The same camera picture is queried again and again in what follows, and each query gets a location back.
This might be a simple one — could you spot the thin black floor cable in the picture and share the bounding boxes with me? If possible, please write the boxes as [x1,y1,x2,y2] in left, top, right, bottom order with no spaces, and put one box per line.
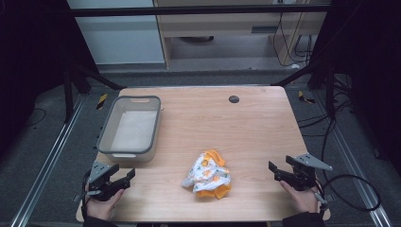
[24,108,47,128]

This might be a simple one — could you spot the black horizontal frame bar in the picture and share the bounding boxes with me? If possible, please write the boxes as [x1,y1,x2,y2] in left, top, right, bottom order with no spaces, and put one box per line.
[69,4,332,18]

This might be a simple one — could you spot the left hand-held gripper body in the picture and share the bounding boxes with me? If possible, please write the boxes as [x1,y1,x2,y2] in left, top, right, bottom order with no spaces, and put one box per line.
[73,161,126,202]

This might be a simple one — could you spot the white and orange patterned garment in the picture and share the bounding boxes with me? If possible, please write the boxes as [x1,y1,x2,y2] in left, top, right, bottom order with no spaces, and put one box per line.
[181,148,233,201]

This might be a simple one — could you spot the light wooden desk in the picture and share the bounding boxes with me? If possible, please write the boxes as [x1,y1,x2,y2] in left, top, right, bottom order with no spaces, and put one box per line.
[153,0,332,68]

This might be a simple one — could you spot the person's left hand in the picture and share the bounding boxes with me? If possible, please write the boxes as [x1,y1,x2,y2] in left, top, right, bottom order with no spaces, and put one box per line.
[85,188,126,221]

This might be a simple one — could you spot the black cables under desk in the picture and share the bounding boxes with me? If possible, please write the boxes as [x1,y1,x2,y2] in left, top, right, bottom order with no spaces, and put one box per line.
[271,12,315,68]

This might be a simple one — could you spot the black metal stand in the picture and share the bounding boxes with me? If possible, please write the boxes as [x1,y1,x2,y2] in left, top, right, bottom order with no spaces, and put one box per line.
[61,60,127,125]
[271,61,337,120]

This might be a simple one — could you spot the black looped gripper cable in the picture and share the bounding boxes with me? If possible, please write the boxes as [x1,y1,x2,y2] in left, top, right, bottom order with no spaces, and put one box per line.
[315,173,382,213]

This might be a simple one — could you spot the aluminium floor rail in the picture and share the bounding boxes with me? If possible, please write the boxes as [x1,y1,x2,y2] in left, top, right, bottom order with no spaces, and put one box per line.
[9,94,87,227]
[312,89,395,227]

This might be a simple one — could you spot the person's right hand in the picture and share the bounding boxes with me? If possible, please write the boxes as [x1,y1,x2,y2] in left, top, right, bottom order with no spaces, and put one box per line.
[279,180,320,215]

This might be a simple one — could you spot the grey plastic basin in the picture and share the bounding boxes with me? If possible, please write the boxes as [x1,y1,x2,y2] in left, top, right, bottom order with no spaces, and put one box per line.
[96,95,163,164]

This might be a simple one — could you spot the black and yellow tape marker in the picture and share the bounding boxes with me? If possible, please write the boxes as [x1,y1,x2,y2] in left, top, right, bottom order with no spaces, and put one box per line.
[96,93,109,112]
[297,90,317,105]

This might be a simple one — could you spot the white cabinet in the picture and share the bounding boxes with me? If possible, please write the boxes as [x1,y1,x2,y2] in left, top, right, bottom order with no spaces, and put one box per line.
[66,0,166,66]

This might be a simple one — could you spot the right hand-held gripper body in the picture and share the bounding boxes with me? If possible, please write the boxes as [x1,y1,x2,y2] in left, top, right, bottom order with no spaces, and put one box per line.
[290,152,334,192]

